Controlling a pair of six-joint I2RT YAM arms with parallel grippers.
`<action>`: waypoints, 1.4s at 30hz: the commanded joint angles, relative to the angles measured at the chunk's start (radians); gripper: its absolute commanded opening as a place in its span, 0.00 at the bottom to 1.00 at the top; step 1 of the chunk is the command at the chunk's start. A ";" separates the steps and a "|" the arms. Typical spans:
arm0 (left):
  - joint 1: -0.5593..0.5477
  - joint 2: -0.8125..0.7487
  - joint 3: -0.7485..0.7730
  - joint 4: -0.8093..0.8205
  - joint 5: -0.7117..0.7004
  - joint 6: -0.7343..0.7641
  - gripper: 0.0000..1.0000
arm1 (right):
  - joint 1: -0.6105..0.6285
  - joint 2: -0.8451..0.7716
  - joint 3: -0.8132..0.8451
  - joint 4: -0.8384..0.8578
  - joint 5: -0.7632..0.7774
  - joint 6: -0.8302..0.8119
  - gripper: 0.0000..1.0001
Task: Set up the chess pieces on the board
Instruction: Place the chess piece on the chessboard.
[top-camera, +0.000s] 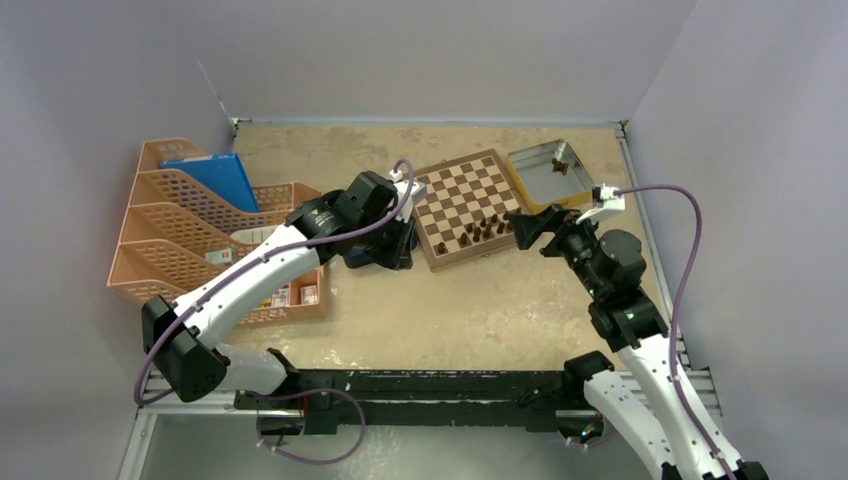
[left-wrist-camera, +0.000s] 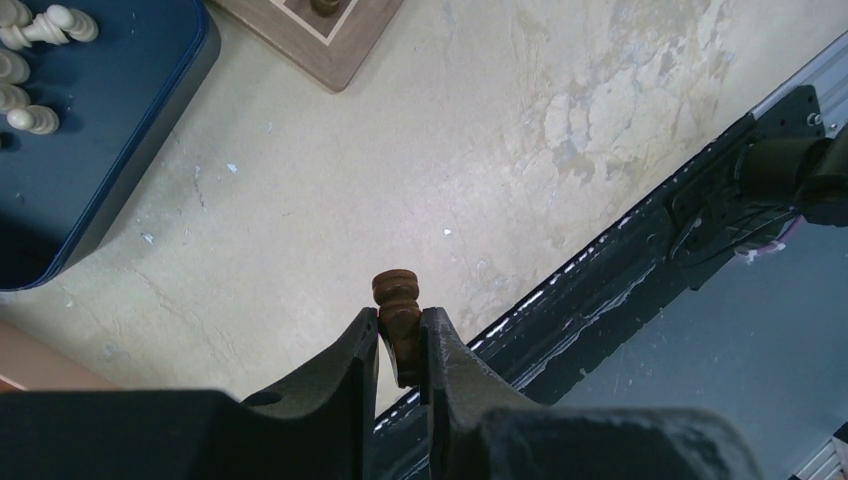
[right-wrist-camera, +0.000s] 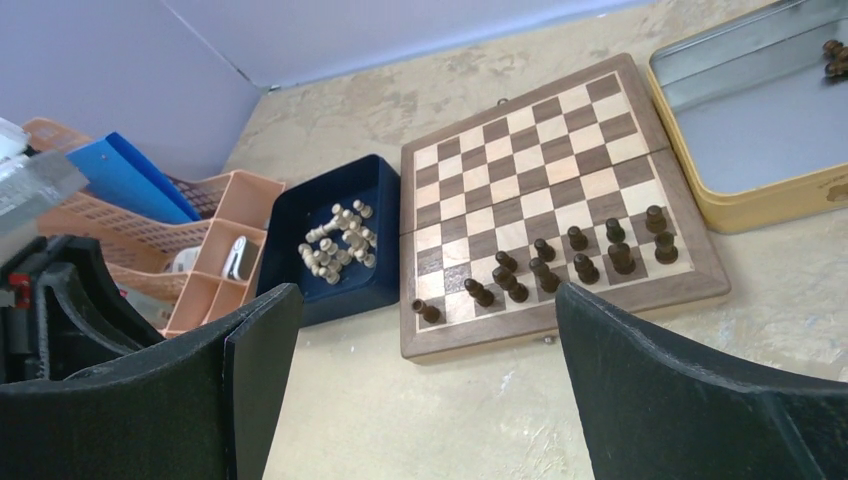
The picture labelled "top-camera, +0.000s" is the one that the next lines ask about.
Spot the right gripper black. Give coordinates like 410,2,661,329
508,203,606,298

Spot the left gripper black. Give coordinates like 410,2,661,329
355,207,414,270

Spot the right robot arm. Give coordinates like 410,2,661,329
504,205,768,479

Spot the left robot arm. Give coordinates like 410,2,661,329
133,168,426,409

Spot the wooden chess board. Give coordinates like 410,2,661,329
414,149,526,272

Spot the dark blue square tray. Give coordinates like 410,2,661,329
343,224,418,270

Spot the yellow metal tin tray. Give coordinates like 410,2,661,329
506,139,594,214

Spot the dark wooden pawn lying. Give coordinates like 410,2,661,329
551,157,569,175

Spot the blue folder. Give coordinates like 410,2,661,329
160,152,260,213

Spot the peach file rack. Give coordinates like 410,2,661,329
107,138,320,305

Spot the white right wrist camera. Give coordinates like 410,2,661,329
576,184,626,224

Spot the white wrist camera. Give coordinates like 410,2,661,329
389,172,427,222
576,184,626,224

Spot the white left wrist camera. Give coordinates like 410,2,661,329
389,172,427,222

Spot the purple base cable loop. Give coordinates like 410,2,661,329
254,384,370,466

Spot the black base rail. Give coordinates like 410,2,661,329
139,367,723,439

